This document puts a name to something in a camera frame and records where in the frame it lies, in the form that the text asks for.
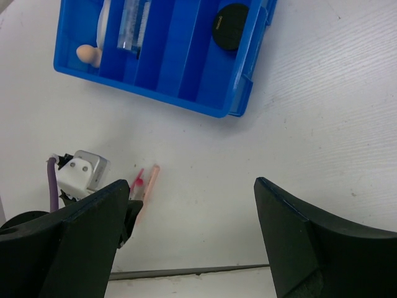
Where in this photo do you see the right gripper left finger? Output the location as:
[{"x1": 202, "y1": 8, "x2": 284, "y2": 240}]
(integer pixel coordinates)
[{"x1": 1, "y1": 179, "x2": 129, "y2": 297}]

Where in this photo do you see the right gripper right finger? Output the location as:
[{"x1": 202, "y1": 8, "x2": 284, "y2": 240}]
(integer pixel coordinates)
[{"x1": 254, "y1": 178, "x2": 396, "y2": 297}]

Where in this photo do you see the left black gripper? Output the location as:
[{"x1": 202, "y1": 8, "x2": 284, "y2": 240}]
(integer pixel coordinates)
[{"x1": 0, "y1": 186, "x2": 145, "y2": 249}]

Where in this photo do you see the pink makeup pen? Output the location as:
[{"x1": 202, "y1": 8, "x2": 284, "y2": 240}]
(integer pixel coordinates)
[{"x1": 129, "y1": 168, "x2": 145, "y2": 200}]

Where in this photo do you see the peach makeup stick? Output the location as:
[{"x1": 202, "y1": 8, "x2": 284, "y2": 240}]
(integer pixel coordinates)
[{"x1": 134, "y1": 165, "x2": 160, "y2": 225}]

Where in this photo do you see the beige makeup sponge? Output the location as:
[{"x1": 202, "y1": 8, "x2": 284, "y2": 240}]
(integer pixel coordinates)
[{"x1": 76, "y1": 45, "x2": 102, "y2": 68}]

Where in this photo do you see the white powder puff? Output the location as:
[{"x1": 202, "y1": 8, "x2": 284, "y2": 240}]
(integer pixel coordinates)
[{"x1": 96, "y1": 0, "x2": 111, "y2": 50}]

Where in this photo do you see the clear toner bottle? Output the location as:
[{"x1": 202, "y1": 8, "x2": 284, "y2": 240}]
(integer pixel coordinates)
[{"x1": 117, "y1": 0, "x2": 151, "y2": 54}]

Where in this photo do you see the black round compact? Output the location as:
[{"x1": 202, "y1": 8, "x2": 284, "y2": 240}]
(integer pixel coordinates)
[{"x1": 212, "y1": 2, "x2": 249, "y2": 52}]

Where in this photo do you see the frosted bottle black collar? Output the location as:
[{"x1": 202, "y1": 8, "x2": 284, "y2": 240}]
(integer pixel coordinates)
[{"x1": 136, "y1": 47, "x2": 142, "y2": 60}]

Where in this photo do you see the blue compartment tray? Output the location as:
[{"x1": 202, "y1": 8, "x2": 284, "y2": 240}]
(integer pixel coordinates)
[{"x1": 53, "y1": 1, "x2": 277, "y2": 118}]

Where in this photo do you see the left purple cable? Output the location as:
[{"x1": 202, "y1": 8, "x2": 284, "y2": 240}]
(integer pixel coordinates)
[{"x1": 45, "y1": 156, "x2": 60, "y2": 214}]

